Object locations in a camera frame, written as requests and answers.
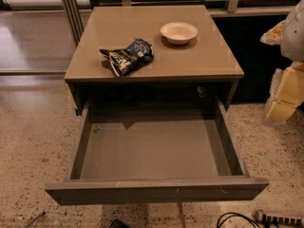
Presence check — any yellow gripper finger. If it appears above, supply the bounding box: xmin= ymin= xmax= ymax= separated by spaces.
xmin=265 ymin=62 xmax=304 ymax=124

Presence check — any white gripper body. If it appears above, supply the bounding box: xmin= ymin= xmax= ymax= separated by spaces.
xmin=260 ymin=21 xmax=285 ymax=46

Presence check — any blue chip bag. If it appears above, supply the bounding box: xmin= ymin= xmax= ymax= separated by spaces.
xmin=99 ymin=38 xmax=154 ymax=77

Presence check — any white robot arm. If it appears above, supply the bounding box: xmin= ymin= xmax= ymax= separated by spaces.
xmin=260 ymin=0 xmax=304 ymax=127

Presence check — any grey drawer cabinet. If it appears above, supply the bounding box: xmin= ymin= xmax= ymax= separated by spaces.
xmin=65 ymin=6 xmax=243 ymax=113

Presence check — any white bowl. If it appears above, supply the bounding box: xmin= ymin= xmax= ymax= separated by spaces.
xmin=161 ymin=22 xmax=198 ymax=45

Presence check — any white power strip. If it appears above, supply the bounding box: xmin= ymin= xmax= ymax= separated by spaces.
xmin=255 ymin=210 xmax=304 ymax=228

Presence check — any black object on floor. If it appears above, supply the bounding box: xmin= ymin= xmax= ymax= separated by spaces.
xmin=109 ymin=219 xmax=130 ymax=228

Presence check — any metal rod on floor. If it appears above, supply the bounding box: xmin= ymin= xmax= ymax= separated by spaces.
xmin=24 ymin=211 xmax=46 ymax=228

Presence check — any metal railing frame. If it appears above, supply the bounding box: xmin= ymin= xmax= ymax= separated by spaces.
xmin=62 ymin=0 xmax=299 ymax=46

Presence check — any black cable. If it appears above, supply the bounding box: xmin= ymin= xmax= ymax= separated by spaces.
xmin=216 ymin=212 xmax=262 ymax=228

